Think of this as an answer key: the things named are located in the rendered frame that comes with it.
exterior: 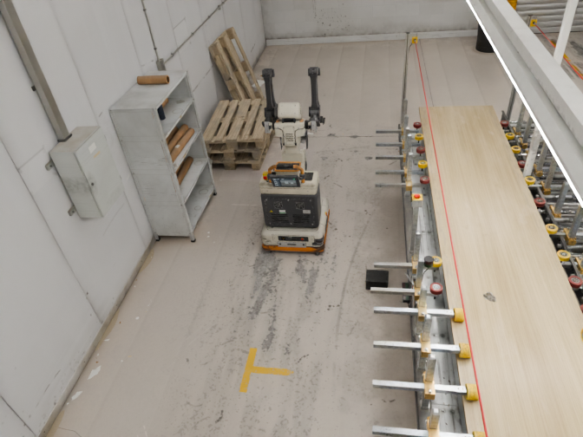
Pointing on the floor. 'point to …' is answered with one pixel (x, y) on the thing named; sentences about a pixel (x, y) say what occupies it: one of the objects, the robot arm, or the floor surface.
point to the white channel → (544, 68)
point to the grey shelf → (182, 207)
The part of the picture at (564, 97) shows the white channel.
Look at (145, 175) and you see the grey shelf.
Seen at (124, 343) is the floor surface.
